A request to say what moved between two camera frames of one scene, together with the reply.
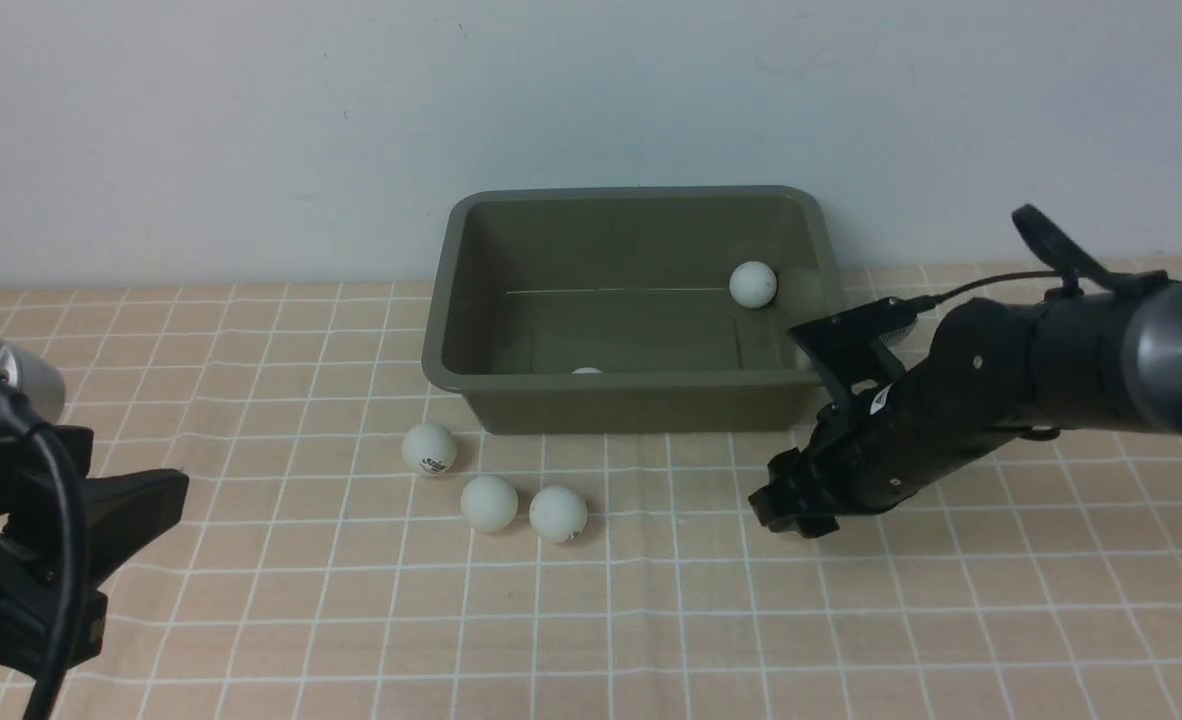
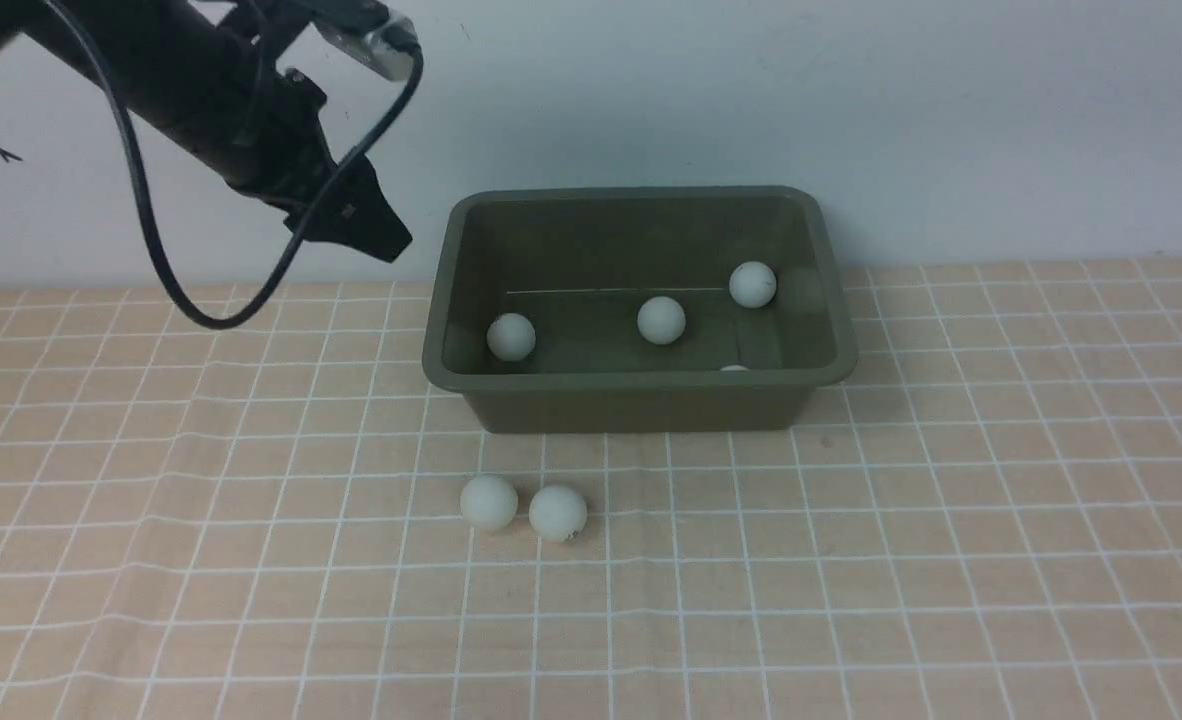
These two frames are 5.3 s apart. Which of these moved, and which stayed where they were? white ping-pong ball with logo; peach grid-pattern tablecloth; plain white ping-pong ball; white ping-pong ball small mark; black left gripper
Moved: black left gripper; white ping-pong ball with logo
Stayed: white ping-pong ball small mark; plain white ping-pong ball; peach grid-pattern tablecloth
